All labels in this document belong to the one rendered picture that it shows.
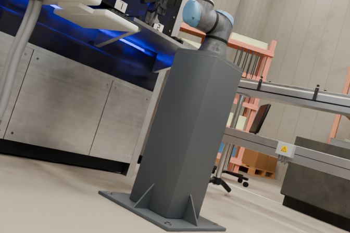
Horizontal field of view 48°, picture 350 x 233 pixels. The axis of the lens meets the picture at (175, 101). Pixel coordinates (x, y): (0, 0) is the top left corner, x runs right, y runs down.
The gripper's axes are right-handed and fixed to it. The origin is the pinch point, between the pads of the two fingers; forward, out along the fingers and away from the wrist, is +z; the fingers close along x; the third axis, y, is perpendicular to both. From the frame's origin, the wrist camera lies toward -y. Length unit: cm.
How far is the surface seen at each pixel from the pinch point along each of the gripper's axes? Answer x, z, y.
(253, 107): 171, -17, 406
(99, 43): 15.0, 20.2, -17.3
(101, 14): -32, 16, -53
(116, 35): 1.8, 13.8, -17.4
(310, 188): -26, 68, 231
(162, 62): 12.4, 13.7, 32.6
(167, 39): -20.0, 7.8, 0.5
